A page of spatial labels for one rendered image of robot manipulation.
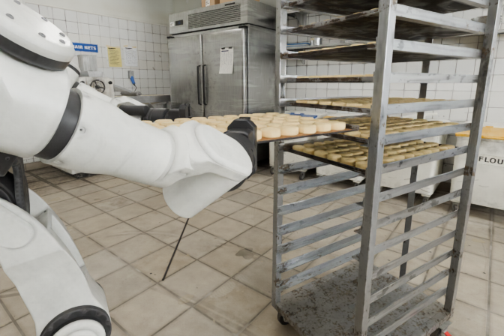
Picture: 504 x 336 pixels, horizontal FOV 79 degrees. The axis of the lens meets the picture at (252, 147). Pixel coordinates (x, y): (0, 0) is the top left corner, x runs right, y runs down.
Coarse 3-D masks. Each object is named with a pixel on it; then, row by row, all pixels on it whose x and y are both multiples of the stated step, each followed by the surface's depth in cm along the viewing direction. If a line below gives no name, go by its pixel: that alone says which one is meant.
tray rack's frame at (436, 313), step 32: (480, 64) 113; (480, 96) 114; (480, 128) 116; (320, 288) 148; (352, 288) 148; (448, 288) 132; (288, 320) 131; (320, 320) 128; (352, 320) 128; (384, 320) 128; (416, 320) 128; (448, 320) 132
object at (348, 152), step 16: (304, 144) 124; (320, 144) 125; (336, 144) 124; (352, 144) 126; (400, 144) 125; (416, 144) 131; (432, 144) 126; (336, 160) 104; (352, 160) 99; (384, 160) 100
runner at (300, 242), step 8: (344, 224) 154; (352, 224) 158; (360, 224) 158; (320, 232) 145; (328, 232) 149; (336, 232) 149; (296, 240) 138; (304, 240) 141; (312, 240) 142; (280, 248) 133; (288, 248) 135; (296, 248) 135
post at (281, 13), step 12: (276, 12) 115; (276, 24) 116; (276, 36) 116; (276, 48) 117; (276, 60) 118; (276, 72) 119; (276, 84) 120; (276, 96) 120; (276, 108) 121; (276, 144) 124; (276, 156) 125; (276, 168) 126; (276, 180) 127; (276, 192) 128; (276, 204) 129; (276, 216) 130; (276, 228) 131; (276, 240) 132; (276, 252) 133; (276, 264) 134; (276, 276) 135; (276, 300) 138
